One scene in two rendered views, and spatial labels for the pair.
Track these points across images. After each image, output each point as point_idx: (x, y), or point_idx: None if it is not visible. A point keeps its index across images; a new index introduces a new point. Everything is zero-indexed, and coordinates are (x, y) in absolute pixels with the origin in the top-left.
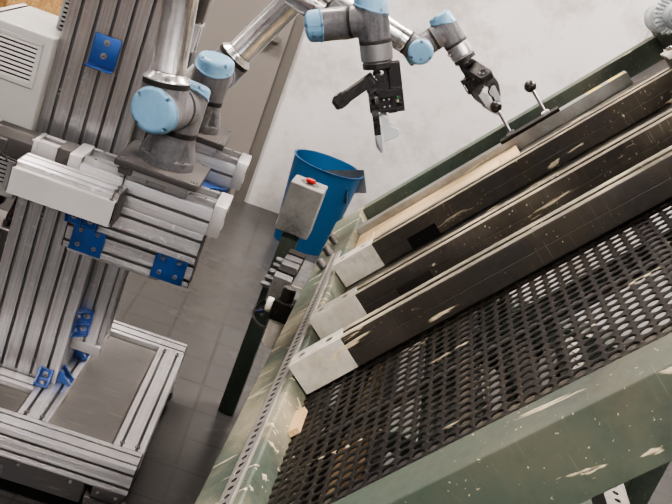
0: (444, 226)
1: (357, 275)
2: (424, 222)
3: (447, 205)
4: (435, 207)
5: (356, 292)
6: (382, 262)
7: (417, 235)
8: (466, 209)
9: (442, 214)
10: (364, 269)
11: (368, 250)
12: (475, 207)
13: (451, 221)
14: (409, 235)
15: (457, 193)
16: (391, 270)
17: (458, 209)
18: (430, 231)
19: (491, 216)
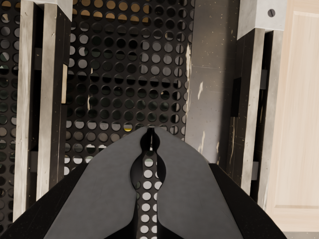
0: (231, 124)
1: (242, 1)
2: (242, 106)
3: (240, 143)
4: (245, 129)
5: (25, 2)
6: (239, 38)
7: (238, 91)
8: (231, 157)
9: (238, 131)
10: (242, 12)
11: (251, 21)
12: (229, 166)
13: (231, 134)
14: (241, 82)
15: (246, 163)
16: (42, 57)
17: (234, 150)
18: (235, 107)
19: (16, 201)
